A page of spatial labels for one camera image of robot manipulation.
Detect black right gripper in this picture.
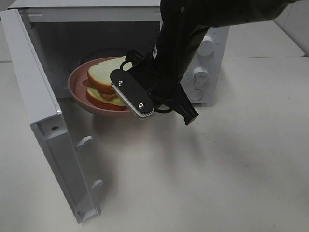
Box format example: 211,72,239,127
120,50,199,126

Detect round door release button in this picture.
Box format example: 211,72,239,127
189,89,204,101

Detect white bread sandwich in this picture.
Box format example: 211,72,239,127
83,56,126,111

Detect pink round plate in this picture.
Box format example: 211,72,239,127
68,57,133,118

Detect white microwave door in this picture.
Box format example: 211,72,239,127
0,9,100,223

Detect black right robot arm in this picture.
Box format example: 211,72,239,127
111,0,290,125

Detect lower white timer knob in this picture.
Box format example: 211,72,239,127
192,67,209,85

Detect upper white power knob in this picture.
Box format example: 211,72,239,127
197,34,215,56

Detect white microwave oven body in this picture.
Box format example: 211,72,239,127
7,0,223,106

